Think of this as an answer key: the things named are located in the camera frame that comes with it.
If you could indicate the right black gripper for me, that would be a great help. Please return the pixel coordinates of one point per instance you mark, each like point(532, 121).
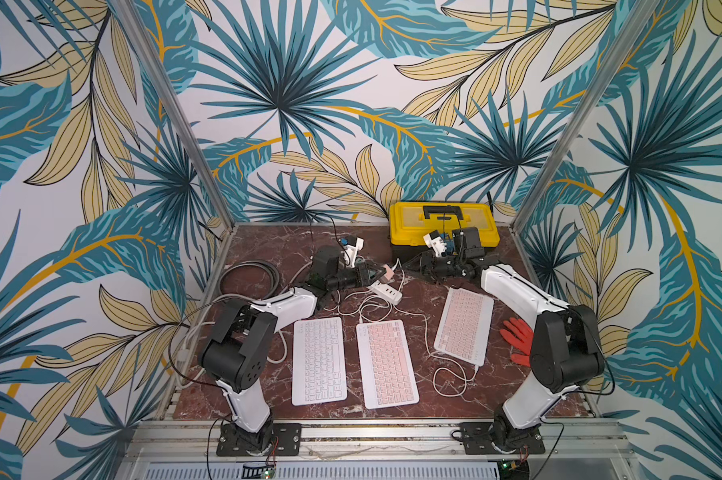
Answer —
point(425, 264)

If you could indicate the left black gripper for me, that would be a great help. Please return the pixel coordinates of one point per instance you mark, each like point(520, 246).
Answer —
point(364, 276)

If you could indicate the pink charger plug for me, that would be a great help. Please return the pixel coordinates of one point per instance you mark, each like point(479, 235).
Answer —
point(389, 272)

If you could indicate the white power strip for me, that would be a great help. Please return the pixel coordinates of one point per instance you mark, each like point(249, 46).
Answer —
point(386, 292)

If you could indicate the pink keyboard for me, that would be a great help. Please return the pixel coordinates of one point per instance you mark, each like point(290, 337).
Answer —
point(387, 372)
point(465, 325)

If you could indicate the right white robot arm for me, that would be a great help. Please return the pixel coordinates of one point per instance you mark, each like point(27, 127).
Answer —
point(557, 340)

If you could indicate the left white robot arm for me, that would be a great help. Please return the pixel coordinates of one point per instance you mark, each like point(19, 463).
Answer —
point(239, 342)

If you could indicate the yellow black toolbox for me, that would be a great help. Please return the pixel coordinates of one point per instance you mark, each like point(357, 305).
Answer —
point(414, 224)

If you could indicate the red work glove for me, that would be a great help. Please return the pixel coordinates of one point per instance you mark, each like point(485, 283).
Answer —
point(519, 335)

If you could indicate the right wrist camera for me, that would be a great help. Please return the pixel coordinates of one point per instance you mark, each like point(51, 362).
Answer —
point(438, 243)

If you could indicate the white wireless keyboard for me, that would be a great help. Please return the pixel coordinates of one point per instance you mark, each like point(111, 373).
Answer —
point(319, 368)

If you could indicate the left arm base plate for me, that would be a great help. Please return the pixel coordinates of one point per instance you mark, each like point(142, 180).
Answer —
point(282, 438)

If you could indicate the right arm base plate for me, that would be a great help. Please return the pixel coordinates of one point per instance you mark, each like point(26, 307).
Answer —
point(484, 438)

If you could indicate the aluminium front rail frame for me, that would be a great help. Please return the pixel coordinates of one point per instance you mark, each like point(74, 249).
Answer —
point(577, 448)

